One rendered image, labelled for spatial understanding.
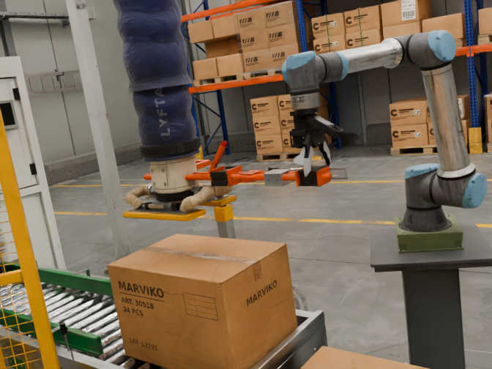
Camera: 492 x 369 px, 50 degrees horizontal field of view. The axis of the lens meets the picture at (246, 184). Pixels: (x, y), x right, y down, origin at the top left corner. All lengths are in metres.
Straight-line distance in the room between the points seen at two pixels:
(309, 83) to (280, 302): 0.87
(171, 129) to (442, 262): 1.22
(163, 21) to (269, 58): 8.04
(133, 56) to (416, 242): 1.40
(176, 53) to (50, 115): 10.41
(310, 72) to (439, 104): 0.72
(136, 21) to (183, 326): 1.08
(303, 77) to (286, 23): 8.14
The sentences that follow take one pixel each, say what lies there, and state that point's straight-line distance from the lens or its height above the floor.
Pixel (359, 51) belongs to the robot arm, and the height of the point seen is 1.63.
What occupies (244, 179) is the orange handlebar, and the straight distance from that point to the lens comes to 1.78.
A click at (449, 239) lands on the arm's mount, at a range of 2.42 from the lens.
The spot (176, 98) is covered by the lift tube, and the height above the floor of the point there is 1.55.
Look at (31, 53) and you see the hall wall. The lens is 12.24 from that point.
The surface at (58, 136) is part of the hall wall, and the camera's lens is 12.34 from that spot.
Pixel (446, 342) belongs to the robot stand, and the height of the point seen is 0.31.
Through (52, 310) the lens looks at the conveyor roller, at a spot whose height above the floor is 0.53.
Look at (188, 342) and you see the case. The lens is 2.00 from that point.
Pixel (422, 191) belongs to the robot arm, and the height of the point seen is 1.01.
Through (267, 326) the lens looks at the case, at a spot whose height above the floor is 0.69.
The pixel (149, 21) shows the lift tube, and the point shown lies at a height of 1.82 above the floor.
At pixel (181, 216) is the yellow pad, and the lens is 1.86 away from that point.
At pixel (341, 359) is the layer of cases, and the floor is 0.54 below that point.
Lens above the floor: 1.58
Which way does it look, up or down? 11 degrees down
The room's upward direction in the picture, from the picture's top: 8 degrees counter-clockwise
